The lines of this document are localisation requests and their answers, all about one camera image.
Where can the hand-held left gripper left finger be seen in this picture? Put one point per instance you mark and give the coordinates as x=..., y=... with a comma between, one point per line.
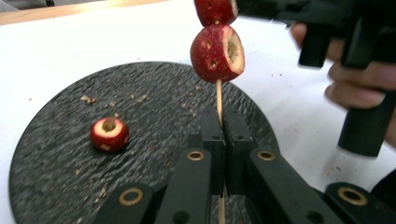
x=214, y=140

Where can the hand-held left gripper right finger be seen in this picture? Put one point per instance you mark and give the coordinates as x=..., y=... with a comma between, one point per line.
x=236, y=140

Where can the thin bamboo skewer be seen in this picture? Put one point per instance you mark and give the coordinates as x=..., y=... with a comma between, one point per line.
x=219, y=96

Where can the black round slate plate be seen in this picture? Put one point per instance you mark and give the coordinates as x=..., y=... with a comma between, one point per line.
x=140, y=102

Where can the red cored hawthorn fruit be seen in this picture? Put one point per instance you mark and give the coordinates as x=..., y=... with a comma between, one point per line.
x=214, y=11
x=109, y=135
x=211, y=56

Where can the light wooden table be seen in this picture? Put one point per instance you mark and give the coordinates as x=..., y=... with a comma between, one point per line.
x=62, y=11

